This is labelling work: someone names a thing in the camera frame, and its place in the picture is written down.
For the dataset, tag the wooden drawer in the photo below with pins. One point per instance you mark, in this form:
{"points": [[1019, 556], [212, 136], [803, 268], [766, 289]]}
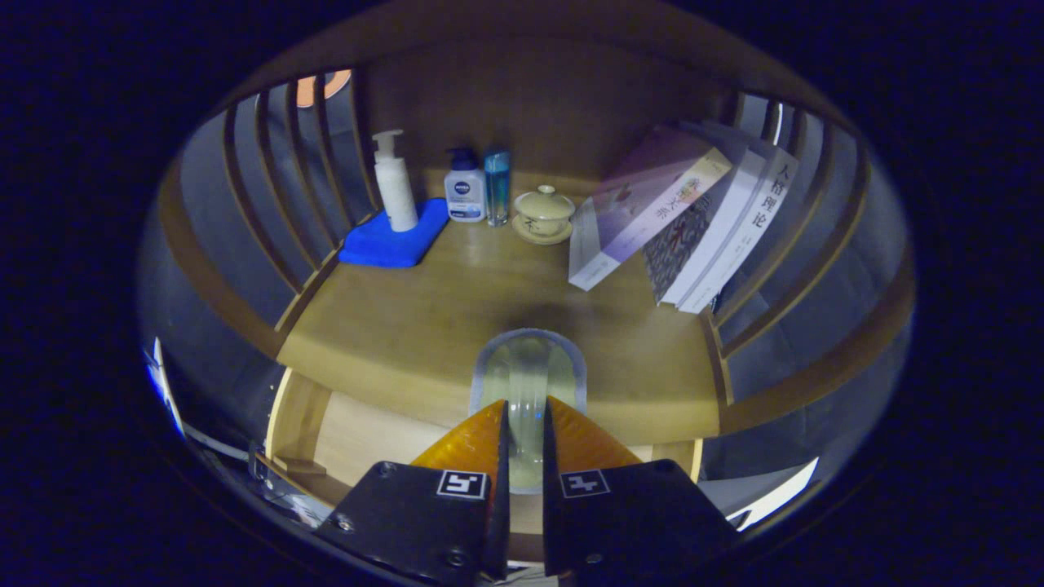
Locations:
{"points": [[367, 432]]}

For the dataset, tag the white book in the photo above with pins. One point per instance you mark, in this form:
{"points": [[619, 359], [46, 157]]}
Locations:
{"points": [[718, 236], [754, 224]]}

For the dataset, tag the white pump bottle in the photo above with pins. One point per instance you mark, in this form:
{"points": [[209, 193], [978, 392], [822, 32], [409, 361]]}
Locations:
{"points": [[395, 187]]}

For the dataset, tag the cream lidded tea cup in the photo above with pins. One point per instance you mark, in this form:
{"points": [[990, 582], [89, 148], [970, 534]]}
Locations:
{"points": [[544, 214]]}

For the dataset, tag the blue folded cloth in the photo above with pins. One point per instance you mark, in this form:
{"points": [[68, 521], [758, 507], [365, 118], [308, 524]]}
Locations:
{"points": [[383, 244]]}

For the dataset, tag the teal slim bottle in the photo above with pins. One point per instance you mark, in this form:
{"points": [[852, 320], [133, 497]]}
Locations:
{"points": [[497, 187]]}

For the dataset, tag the wooden countertop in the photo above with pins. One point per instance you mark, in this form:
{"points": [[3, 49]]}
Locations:
{"points": [[424, 318]]}

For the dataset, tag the wooden cabinet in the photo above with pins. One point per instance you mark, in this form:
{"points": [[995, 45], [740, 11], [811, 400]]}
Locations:
{"points": [[530, 90]]}

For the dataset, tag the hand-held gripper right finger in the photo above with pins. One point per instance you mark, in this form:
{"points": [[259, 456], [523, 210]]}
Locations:
{"points": [[640, 522]]}

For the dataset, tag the white lotion bottle blue cap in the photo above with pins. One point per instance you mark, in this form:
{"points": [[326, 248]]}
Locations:
{"points": [[465, 196]]}

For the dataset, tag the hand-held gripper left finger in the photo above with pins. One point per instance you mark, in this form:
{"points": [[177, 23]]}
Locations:
{"points": [[416, 522]]}

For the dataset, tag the purple cover book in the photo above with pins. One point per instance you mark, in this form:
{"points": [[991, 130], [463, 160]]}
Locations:
{"points": [[636, 212]]}

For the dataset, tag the dark patterned book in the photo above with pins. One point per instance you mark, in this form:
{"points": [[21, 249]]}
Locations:
{"points": [[681, 244]]}

